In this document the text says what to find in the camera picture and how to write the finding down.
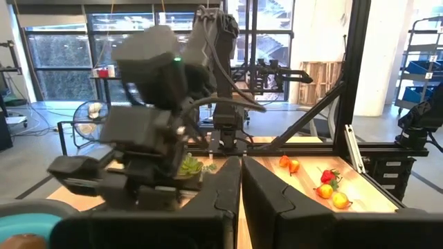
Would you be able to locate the white cup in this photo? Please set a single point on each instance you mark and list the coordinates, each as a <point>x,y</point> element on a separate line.
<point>111,71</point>

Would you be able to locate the wooden pallet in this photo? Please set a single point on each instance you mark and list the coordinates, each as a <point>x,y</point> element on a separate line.
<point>322,81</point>

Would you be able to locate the metal shelf blue bins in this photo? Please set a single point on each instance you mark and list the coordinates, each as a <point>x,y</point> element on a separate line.
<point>420,69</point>

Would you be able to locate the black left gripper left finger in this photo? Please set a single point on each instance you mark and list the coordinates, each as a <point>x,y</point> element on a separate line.
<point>225,193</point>

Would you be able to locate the blue collapsible colander grey rim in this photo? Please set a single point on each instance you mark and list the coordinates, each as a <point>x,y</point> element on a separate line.
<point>27,221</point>

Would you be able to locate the black floor fan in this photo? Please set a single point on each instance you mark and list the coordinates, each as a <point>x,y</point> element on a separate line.
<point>90,117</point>

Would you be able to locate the black table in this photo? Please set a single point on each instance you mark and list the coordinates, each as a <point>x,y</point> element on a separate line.
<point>104,86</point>

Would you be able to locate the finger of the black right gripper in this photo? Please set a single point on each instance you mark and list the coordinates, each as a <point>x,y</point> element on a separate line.
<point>76,166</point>
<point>84,186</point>

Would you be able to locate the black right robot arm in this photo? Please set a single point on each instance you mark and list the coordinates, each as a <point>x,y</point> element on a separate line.
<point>225,69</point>

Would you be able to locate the small orange toy fruit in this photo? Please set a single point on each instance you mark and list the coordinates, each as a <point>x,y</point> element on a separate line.
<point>294,166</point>
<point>284,160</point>
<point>324,191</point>
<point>341,200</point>

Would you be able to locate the black background robot arm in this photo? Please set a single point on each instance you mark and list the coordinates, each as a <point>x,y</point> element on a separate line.
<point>418,121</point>
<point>277,72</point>

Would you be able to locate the black drawer cabinet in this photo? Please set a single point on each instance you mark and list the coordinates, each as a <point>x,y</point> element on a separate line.
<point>391,176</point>

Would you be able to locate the silver aluminium bracket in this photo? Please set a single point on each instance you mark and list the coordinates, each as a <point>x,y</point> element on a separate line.
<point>354,148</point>

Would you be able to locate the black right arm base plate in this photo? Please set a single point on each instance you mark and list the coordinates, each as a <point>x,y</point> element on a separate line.
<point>226,145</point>

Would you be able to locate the red cup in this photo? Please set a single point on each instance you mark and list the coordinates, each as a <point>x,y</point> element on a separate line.
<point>103,73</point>

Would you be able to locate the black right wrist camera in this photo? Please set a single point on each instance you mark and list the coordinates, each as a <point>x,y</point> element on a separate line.
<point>136,128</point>

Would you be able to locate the brown whole kiwi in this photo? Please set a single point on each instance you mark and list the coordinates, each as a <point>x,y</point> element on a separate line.
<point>20,242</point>

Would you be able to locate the black tube stand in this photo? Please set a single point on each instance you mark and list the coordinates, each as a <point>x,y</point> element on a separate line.
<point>61,138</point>

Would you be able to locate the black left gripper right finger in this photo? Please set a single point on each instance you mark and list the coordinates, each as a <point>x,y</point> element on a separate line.
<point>270,214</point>

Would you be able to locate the red toy strawberry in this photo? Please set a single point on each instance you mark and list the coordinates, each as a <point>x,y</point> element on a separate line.
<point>328,176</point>

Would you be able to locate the black metal table frame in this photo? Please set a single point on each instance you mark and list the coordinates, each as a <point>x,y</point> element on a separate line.
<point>349,69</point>

